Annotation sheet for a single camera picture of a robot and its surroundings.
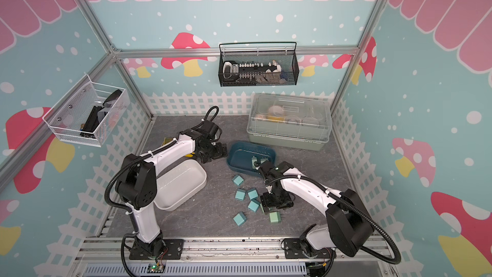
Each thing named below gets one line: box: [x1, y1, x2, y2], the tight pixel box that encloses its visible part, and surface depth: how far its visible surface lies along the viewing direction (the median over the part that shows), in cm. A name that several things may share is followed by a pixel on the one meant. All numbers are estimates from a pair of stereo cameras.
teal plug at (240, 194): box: [234, 187, 247, 202], surface depth 89 cm
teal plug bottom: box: [233, 211, 247, 227], surface depth 82 cm
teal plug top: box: [231, 174, 245, 186], surface depth 93 cm
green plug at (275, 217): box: [269, 211, 282, 223], surface depth 81 cm
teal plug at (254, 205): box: [247, 198, 261, 213], surface depth 85 cm
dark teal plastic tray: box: [226, 140, 277, 177], surface depth 104 cm
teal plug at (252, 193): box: [246, 187, 260, 201], surface depth 89 cm
